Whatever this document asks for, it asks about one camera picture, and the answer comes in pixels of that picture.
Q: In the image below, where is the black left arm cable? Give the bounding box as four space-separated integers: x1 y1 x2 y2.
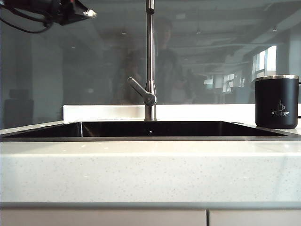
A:
0 6 54 34

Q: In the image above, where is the brushed steel kitchen faucet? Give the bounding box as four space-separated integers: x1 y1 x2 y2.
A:
127 0 158 121

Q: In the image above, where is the wide beige cabinet door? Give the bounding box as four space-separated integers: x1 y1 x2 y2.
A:
0 210 207 226

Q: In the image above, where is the black undermount sink basin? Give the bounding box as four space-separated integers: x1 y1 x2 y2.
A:
0 120 294 142

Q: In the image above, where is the black steel-rimmed office mug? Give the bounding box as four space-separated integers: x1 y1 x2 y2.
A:
255 74 301 130

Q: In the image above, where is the narrow beige cabinet door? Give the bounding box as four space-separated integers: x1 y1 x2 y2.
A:
209 210 301 226

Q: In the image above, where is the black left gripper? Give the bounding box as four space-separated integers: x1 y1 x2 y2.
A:
46 0 98 26

